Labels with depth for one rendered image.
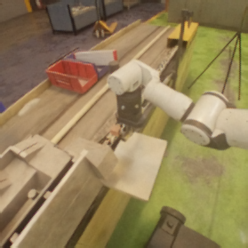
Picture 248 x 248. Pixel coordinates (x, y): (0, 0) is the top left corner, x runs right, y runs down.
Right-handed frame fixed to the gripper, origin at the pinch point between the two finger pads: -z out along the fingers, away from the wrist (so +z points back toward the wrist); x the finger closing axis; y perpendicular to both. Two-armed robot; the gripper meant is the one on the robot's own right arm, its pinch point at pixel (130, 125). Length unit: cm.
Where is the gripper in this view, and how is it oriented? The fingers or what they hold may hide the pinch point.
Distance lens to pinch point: 67.3
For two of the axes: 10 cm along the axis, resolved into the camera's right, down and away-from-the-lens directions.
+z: -0.6, -6.8, -7.3
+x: -8.8, -3.0, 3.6
